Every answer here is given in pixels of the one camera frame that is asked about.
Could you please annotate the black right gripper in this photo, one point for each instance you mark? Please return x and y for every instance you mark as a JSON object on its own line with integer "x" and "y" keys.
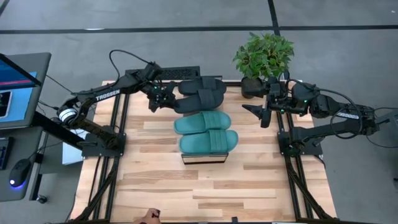
{"x": 276, "y": 101}

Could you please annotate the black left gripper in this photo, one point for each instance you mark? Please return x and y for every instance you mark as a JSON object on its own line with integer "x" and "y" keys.
{"x": 157, "y": 95}

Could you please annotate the black rubber slide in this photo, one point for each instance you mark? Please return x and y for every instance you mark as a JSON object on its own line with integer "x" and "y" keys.
{"x": 192, "y": 104}
{"x": 199, "y": 85}

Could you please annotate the teal rubber slide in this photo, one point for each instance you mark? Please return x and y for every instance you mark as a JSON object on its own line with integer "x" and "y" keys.
{"x": 199, "y": 143}
{"x": 192, "y": 123}

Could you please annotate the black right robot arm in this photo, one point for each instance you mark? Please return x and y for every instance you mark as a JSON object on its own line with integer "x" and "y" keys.
{"x": 326, "y": 130}

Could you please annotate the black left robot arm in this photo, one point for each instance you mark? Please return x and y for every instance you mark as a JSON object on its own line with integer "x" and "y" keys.
{"x": 107, "y": 95}

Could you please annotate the black plant pot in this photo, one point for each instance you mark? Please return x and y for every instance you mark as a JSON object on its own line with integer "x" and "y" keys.
{"x": 250, "y": 85}

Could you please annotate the green leafy plant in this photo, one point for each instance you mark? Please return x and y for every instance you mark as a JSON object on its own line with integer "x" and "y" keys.
{"x": 264, "y": 56}

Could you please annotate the white box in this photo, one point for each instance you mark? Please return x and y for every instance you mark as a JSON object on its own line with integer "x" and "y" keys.
{"x": 70, "y": 155}

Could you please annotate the black monitor stand bar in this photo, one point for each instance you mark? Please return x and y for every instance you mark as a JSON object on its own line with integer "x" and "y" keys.
{"x": 56, "y": 129}

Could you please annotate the person's hand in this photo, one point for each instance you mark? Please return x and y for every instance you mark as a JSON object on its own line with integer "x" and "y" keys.
{"x": 147, "y": 217}

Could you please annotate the grey power supply box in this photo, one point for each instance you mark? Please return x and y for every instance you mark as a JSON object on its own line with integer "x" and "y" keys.
{"x": 388, "y": 119}

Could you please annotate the grey-framed computer monitor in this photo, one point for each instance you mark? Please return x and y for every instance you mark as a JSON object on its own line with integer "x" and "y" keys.
{"x": 21, "y": 102}

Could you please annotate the grey desk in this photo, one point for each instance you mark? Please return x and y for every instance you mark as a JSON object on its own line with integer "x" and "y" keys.
{"x": 18, "y": 143}

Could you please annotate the black caster wheel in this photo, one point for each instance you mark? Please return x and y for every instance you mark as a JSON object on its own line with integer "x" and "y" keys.
{"x": 42, "y": 199}

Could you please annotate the black computer mouse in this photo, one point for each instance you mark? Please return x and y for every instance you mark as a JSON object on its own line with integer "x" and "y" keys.
{"x": 19, "y": 172}

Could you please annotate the black keyboard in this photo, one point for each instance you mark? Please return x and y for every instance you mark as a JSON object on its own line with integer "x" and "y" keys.
{"x": 4, "y": 152}

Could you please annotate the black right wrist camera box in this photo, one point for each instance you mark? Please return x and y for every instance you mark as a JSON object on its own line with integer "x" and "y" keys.
{"x": 274, "y": 84}

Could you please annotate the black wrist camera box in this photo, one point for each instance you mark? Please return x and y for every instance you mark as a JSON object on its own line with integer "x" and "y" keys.
{"x": 154, "y": 71}
{"x": 274, "y": 84}

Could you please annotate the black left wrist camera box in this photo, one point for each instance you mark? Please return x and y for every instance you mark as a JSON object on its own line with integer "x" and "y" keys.
{"x": 154, "y": 71}

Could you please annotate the wooden shelf with black frame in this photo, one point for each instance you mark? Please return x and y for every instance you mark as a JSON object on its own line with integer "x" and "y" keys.
{"x": 203, "y": 158}

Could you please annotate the black aluminium table frame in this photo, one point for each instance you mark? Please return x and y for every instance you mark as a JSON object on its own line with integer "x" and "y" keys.
{"x": 293, "y": 186}

